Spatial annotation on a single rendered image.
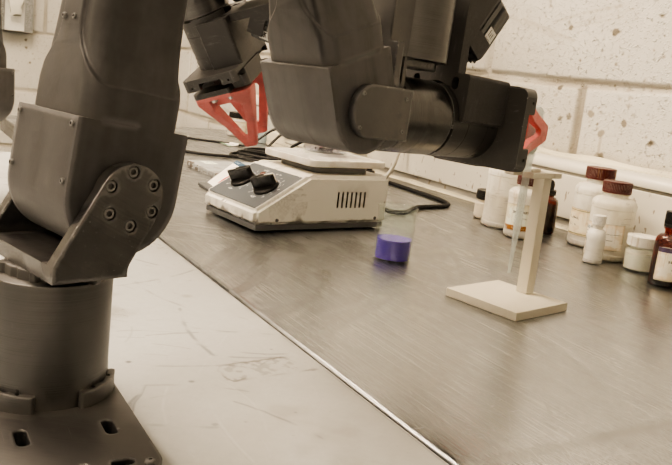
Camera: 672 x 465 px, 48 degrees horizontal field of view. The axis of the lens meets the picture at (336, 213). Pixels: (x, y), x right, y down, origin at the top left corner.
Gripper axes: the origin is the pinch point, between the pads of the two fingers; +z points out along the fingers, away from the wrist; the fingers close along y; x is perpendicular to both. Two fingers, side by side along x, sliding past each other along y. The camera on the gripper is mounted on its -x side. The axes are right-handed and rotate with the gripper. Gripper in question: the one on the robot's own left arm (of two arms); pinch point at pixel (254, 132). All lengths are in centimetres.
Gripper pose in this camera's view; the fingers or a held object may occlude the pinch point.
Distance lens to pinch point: 89.5
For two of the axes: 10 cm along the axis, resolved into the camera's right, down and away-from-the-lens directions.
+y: 2.5, -5.2, 8.2
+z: 3.2, 8.4, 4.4
